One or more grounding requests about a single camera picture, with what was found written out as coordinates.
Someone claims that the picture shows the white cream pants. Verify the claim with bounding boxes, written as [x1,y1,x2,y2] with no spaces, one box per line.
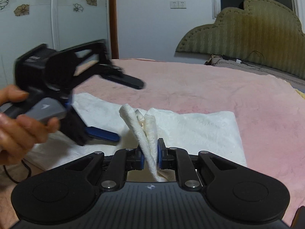
[25,93,247,171]

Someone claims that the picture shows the person's left hand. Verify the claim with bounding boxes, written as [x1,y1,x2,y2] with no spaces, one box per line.
[0,84,60,165]

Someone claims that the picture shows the frosted glass wardrobe door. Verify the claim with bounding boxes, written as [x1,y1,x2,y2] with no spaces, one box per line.
[1,0,110,87]

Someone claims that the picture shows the pink bed sheet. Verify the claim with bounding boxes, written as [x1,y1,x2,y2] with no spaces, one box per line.
[76,59,304,223]

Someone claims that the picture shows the olive green padded headboard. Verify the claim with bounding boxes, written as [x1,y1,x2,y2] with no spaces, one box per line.
[176,0,304,79]

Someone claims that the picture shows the brown wooden door frame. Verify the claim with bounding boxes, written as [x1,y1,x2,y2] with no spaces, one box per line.
[109,0,119,59]

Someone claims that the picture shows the white wall socket plate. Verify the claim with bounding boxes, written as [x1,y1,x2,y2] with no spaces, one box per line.
[170,1,187,9]

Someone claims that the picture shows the black cable on headboard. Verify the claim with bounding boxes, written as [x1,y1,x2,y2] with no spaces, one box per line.
[221,50,266,72]

